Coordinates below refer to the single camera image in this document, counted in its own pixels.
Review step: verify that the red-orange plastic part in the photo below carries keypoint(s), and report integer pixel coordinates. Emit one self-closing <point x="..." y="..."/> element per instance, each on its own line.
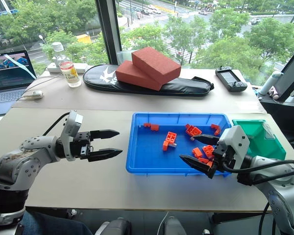
<point x="193" y="130"/>

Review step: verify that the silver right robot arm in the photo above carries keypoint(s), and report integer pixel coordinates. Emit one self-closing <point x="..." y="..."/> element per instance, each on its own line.
<point x="279" y="178"/>

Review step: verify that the green plastic bin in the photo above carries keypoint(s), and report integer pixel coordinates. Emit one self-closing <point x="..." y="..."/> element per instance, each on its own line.
<point x="262" y="147"/>

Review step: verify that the black window frame post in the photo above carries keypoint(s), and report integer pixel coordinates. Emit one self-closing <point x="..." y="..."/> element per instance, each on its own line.
<point x="107" y="31"/>

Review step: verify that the black racket bag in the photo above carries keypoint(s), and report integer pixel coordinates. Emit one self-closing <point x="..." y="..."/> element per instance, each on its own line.
<point x="183" y="86"/>

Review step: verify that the white small adapter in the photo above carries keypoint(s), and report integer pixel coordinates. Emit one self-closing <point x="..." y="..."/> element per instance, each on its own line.
<point x="34" y="94"/>

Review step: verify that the blue plastic tray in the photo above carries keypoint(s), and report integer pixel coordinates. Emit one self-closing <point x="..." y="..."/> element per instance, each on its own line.
<point x="147" y="159"/>

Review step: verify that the white power strip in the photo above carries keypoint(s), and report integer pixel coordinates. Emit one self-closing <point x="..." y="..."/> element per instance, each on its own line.
<point x="82" y="67"/>

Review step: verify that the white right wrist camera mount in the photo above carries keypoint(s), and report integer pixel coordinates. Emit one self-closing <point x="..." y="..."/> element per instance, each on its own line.
<point x="236" y="144"/>

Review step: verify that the white thermos bottle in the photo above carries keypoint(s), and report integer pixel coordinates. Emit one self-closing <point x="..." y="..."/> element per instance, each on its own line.
<point x="270" y="82"/>

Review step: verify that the red L-shaped plastic piece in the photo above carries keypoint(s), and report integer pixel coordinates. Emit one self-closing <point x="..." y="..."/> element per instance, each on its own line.
<point x="216" y="128"/>

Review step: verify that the blue denim cloth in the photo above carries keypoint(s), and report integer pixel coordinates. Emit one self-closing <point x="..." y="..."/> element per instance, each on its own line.
<point x="54" y="225"/>

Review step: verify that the small orange building block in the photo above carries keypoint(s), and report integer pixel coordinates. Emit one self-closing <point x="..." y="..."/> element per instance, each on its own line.
<point x="210" y="163"/>
<point x="147" y="125"/>

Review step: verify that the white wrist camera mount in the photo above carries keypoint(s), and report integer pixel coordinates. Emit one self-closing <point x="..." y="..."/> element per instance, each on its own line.
<point x="72" y="122"/>
<point x="236" y="144"/>

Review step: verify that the flat orange building block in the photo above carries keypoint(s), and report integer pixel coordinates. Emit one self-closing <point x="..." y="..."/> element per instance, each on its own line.
<point x="203" y="160"/>

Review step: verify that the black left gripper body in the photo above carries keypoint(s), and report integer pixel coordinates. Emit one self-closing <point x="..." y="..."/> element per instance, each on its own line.
<point x="81" y="144"/>

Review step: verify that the open laptop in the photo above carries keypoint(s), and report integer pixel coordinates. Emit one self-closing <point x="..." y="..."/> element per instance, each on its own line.
<point x="7" y="78"/>

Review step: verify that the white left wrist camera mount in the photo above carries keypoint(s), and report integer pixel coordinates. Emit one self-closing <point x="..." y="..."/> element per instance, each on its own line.
<point x="72" y="122"/>

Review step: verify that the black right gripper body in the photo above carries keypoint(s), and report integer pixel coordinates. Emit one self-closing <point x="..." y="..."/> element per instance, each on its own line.
<point x="219" y="157"/>

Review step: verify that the clear plastic drink bottle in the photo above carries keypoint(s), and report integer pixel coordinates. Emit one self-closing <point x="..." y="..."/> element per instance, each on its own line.
<point x="69" y="73"/>

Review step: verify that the black monitor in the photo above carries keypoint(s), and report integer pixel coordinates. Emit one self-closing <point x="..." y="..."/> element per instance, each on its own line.
<point x="291" y="73"/>

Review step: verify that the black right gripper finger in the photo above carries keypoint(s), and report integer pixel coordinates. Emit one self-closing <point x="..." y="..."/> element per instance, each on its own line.
<point x="198" y="165"/>
<point x="208" y="139"/>

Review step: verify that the red studded plastic brick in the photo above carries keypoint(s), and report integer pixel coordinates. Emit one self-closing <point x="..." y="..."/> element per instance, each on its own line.
<point x="208" y="150"/>

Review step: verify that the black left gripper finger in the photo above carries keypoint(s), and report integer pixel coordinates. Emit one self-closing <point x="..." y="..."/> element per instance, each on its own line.
<point x="104" y="133"/>
<point x="105" y="153"/>

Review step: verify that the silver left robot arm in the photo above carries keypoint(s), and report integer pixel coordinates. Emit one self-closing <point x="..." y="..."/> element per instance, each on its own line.
<point x="17" y="162"/>

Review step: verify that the black handheld controller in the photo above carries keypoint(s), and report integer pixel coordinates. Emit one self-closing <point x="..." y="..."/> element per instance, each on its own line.
<point x="231" y="78"/>

